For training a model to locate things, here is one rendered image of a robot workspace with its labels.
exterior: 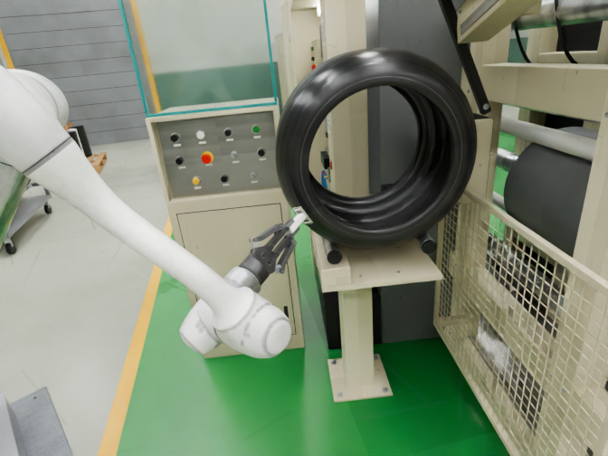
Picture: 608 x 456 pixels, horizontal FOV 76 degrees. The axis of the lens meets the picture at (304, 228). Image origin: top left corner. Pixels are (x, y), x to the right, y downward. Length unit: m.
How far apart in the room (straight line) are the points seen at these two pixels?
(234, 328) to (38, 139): 0.46
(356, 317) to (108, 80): 9.06
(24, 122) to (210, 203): 1.16
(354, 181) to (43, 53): 9.47
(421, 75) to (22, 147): 0.84
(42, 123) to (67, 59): 9.59
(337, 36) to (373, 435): 1.51
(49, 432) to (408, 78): 1.24
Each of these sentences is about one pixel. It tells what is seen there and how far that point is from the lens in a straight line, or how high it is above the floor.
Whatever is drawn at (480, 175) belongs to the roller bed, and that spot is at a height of 1.00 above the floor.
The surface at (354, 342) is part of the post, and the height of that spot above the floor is 0.27.
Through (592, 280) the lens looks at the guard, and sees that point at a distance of 0.95.
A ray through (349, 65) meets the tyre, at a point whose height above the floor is 1.41.
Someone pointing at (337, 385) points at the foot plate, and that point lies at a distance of 2.00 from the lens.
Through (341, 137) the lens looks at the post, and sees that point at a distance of 1.42.
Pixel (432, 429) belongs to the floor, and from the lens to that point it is 1.88.
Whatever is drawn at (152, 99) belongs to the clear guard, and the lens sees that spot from 1.81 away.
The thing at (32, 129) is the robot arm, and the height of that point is 1.37.
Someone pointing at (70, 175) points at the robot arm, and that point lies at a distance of 0.79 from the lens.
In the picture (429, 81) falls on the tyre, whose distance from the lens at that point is 1.07.
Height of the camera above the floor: 1.44
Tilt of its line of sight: 23 degrees down
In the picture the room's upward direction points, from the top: 6 degrees counter-clockwise
